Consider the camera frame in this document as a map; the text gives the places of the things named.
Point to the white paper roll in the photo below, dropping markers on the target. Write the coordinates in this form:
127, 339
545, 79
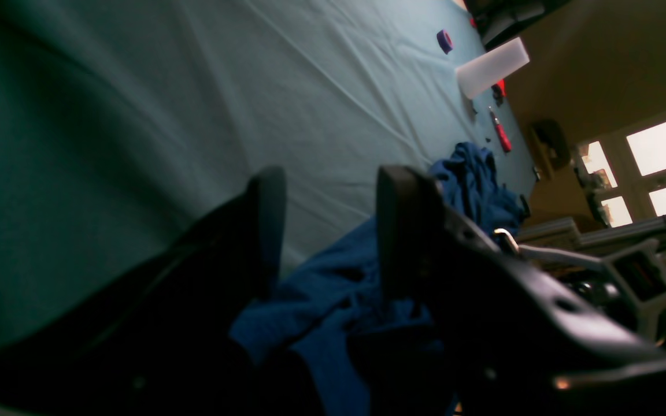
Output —
480, 74

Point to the dark blue t-shirt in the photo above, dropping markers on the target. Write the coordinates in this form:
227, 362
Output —
326, 342

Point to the light blue table cloth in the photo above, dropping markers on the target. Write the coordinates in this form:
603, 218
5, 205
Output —
124, 122

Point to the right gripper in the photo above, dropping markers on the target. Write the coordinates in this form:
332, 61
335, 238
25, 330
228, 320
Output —
628, 285

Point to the purple tape roll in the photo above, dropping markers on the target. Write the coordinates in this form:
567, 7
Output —
445, 41

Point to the red handled tool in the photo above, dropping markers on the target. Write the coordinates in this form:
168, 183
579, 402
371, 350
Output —
500, 131

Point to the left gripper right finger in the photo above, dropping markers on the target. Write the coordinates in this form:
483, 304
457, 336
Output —
515, 338

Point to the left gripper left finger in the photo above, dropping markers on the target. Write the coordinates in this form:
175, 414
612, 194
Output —
150, 340

